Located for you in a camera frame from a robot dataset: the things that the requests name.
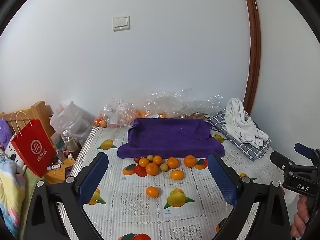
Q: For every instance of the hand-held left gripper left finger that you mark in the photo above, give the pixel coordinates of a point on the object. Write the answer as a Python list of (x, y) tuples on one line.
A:
[(93, 177)]

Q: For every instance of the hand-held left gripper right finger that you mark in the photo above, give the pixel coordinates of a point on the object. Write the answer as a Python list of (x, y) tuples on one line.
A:
[(222, 177)]

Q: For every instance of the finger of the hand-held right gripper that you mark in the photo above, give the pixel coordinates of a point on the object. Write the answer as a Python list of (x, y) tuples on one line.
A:
[(282, 160), (303, 150)]

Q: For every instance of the large orange with green stem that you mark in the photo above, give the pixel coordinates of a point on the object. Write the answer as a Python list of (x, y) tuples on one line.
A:
[(189, 161)]

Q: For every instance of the oval smooth orange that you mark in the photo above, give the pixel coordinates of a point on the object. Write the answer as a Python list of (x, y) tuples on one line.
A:
[(177, 175)]

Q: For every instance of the large rough-skinned orange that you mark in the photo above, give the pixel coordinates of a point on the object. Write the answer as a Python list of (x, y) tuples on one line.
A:
[(172, 162)]

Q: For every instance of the small mandarin orange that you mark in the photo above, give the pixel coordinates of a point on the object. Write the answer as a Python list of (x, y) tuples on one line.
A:
[(157, 160), (144, 162)]

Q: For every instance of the person's right hand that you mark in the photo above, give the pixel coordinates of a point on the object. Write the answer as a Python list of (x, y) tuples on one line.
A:
[(301, 217)]

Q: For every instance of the grey checked cloth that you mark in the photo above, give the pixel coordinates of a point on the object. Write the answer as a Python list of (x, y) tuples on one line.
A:
[(250, 152)]

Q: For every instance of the wooden side table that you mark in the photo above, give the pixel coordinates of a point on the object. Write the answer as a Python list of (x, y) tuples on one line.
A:
[(58, 175)]

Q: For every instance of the white tube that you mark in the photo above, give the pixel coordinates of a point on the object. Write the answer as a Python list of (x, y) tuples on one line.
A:
[(54, 166)]

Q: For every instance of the clear plastic bottle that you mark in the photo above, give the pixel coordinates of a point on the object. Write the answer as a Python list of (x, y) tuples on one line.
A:
[(70, 143)]

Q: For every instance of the small red fruit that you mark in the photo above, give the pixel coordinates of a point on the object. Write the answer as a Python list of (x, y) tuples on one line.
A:
[(137, 159)]

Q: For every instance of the fruit print lace tablecloth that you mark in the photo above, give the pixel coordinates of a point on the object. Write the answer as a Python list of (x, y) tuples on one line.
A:
[(140, 205)]

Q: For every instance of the white striped towel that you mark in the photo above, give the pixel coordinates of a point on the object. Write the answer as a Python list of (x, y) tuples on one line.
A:
[(237, 120)]

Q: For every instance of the small yellow-green fruit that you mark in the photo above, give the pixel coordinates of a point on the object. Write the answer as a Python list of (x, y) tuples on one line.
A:
[(150, 157), (163, 167)]

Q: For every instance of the white plastic bag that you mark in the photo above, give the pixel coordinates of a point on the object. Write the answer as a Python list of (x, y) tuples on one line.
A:
[(70, 122)]

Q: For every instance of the red paper bag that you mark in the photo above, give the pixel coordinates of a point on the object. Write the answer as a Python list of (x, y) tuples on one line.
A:
[(35, 152)]

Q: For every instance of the purple towel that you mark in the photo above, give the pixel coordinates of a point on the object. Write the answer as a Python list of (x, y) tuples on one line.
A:
[(170, 135)]

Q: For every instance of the clear plastic bag of oranges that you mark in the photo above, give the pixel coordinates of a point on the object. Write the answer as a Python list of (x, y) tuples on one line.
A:
[(115, 112), (155, 105)]

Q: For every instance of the clear plastic bag of longans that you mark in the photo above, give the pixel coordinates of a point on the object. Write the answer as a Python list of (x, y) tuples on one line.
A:
[(197, 102)]

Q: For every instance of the pastel printed blanket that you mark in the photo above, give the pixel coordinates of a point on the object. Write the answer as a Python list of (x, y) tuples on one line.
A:
[(10, 192)]

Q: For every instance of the purple patterned bag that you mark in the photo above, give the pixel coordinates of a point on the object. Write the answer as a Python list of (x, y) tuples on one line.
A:
[(5, 132)]

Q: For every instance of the wooden furniture frame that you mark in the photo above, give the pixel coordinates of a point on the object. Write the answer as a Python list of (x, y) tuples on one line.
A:
[(37, 110)]

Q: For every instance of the brown wooden door frame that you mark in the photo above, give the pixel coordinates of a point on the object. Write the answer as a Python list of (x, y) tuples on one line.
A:
[(253, 42)]

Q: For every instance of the white light switch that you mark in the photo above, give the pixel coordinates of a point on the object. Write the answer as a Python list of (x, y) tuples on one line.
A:
[(121, 23)]

